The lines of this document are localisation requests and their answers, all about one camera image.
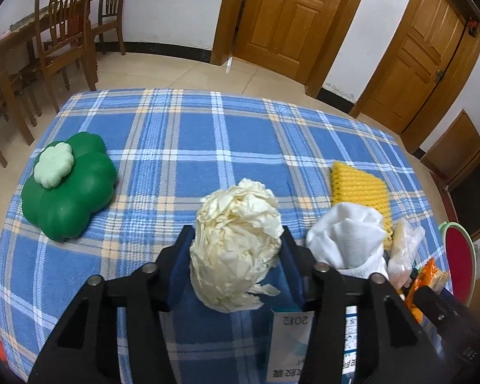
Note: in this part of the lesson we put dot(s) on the small wooden chair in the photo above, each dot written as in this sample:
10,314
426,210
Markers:
112,28

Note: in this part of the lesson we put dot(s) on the narrow wooden door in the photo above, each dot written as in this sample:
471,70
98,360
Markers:
456,144

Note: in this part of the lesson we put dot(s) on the white cloth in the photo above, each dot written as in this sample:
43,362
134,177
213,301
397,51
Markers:
344,236

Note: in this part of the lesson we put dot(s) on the wooden dining table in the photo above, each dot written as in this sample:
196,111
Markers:
12,48

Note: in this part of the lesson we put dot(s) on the white and blue medicine box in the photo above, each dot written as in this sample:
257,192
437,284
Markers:
290,336

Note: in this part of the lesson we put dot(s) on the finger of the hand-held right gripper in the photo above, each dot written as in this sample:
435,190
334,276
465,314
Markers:
456,324

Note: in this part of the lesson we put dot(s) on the cream paper ball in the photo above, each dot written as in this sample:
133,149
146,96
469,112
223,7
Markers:
236,240

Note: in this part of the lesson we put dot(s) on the yellow foam mesh sleeve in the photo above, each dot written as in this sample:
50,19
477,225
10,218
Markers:
356,186

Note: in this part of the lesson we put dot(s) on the clear plastic bag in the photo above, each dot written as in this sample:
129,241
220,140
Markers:
404,252

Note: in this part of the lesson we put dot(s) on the wooden panel door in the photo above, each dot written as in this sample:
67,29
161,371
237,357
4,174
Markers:
416,56
292,20

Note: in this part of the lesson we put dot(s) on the large wooden chair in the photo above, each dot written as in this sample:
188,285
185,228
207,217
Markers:
64,54

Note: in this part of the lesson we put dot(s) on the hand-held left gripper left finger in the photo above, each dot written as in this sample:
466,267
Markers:
180,274

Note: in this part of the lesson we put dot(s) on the orange crumpled bag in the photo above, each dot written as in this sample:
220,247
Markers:
428,280

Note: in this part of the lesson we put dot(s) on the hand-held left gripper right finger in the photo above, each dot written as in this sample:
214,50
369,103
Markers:
294,274

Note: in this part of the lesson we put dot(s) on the blue plaid tablecloth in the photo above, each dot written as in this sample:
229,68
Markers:
208,140

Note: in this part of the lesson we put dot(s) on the green clover-shaped box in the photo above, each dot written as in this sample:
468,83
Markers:
72,192

